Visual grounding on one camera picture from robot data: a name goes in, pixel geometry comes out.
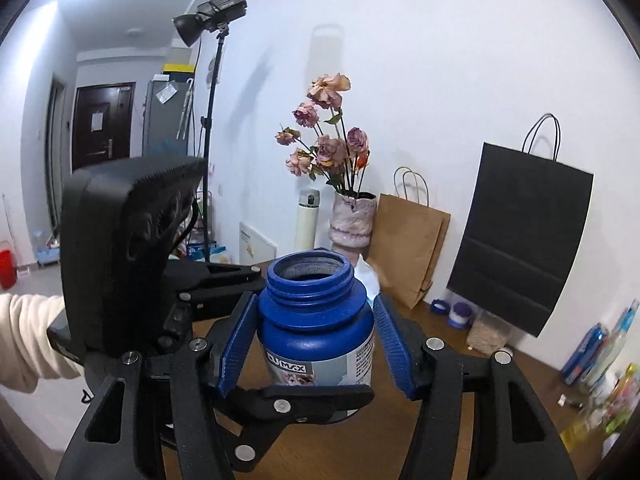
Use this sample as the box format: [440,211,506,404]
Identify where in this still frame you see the blue supplement bottle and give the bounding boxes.
[257,250,374,387]

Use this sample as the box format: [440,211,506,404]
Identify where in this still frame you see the person's beige sleeve forearm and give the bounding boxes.
[0,292,84,393]

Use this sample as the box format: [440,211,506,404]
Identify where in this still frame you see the purple white small jar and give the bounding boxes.
[447,301,474,330]

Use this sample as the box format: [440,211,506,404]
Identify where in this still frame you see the clear container with grains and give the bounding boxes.
[466,310,513,356]

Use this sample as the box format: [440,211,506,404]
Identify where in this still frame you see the dark brown door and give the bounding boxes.
[72,82,136,171]

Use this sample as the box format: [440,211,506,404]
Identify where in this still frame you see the grey refrigerator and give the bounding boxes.
[142,78,193,155]

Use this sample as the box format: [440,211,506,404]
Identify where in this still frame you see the blue tissue pack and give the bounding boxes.
[355,255,381,307]

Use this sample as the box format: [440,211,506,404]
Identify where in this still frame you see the white thermos bottle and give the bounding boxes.
[294,188,320,252]

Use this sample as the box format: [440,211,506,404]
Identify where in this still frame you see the brown paper bag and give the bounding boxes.
[367,166,451,308]

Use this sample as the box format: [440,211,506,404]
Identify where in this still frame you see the blue soda can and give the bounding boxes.
[561,323,608,386]

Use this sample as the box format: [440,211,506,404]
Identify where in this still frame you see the pink ceramic vase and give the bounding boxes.
[329,192,378,266]

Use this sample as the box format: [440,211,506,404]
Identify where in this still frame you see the black paper bag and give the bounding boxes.
[447,113,593,337]

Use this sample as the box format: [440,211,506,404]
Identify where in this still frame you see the clear glass soda bottle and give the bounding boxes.
[585,299,639,392]

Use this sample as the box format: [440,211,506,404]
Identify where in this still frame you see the snack packets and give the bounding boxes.
[578,363,639,436]

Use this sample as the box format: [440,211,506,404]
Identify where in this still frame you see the dried pink flowers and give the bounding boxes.
[274,73,371,198]

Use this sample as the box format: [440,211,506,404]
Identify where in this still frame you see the studio light on stand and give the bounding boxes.
[172,0,247,263]

